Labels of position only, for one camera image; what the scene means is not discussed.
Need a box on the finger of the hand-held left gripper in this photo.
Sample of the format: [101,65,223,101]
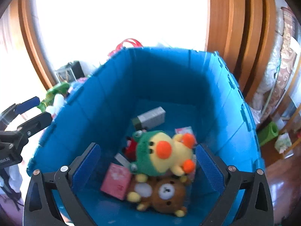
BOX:
[0,96,41,125]
[16,112,52,137]

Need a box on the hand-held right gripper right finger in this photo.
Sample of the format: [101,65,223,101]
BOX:
[195,143,275,226]

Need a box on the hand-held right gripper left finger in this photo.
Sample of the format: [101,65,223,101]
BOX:
[23,142,101,226]

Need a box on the pink tissue pack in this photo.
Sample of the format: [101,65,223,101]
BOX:
[101,163,132,200]

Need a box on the pink pig plush red dress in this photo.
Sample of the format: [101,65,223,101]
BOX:
[125,137,141,160]

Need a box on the brown bear plush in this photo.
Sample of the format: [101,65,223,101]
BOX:
[127,175,189,217]

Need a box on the yellow chick plush frog hood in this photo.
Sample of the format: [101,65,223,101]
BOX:
[132,131,197,177]

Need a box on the white grey printed box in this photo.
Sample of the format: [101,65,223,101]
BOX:
[132,107,166,130]

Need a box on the blue plastic crate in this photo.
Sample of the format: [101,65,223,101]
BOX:
[26,47,266,226]

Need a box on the dark green crocodile plush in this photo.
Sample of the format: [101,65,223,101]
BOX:
[39,82,71,110]

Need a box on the green rolled mat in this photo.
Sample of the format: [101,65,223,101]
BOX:
[257,121,279,146]

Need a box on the pale green tissue box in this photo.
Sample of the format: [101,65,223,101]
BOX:
[275,133,292,153]

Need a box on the red toy suitcase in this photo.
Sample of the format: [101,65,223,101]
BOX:
[116,38,143,51]

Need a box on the patterned floral quilt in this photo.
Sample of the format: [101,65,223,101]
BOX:
[249,7,301,123]

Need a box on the dark gift box with handle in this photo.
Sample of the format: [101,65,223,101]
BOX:
[55,61,84,83]

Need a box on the wooden arch wall frame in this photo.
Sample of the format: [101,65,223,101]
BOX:
[17,0,55,90]
[204,0,277,104]

